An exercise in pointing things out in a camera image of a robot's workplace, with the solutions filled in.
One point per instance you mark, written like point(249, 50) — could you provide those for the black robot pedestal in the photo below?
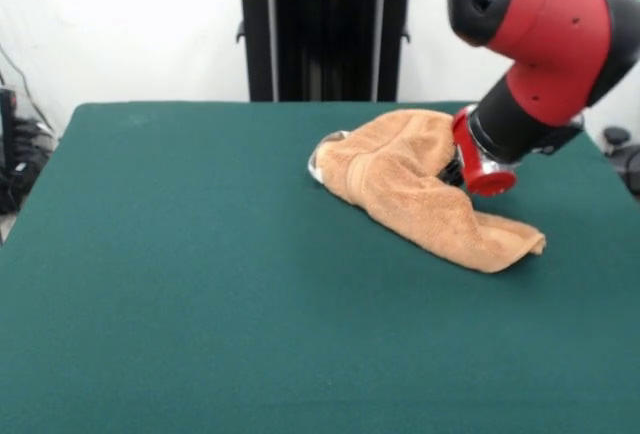
point(325, 54)

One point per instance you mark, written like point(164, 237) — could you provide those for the black equipment pile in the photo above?
point(15, 189)

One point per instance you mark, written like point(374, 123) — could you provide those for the dark green table cloth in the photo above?
point(150, 254)

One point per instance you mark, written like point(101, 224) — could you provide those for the grey caster leg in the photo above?
point(616, 135)

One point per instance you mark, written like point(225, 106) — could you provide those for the tan terry towel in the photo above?
point(400, 179)

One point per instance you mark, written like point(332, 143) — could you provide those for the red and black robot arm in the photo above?
point(550, 14)

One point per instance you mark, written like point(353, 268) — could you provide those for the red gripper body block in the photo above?
point(487, 181)

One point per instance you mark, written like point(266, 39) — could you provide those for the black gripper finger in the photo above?
point(453, 159)
point(454, 178)

